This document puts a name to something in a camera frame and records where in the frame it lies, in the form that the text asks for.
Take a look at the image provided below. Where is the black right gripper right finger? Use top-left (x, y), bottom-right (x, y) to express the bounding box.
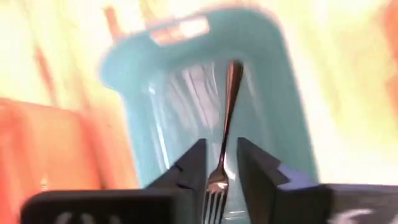
top-left (238, 136), bottom-right (398, 224)

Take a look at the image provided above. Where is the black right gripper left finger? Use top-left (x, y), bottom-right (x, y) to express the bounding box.
top-left (20, 138), bottom-right (208, 224)

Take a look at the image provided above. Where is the orange-handled silver fork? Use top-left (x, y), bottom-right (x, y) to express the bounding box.
top-left (104, 6), bottom-right (125, 43)

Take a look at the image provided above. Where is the teal plastic bin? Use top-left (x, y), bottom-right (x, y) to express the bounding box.
top-left (99, 7), bottom-right (320, 224)

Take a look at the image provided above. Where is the orange plastic bin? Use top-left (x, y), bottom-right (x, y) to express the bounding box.
top-left (0, 98), bottom-right (139, 224)

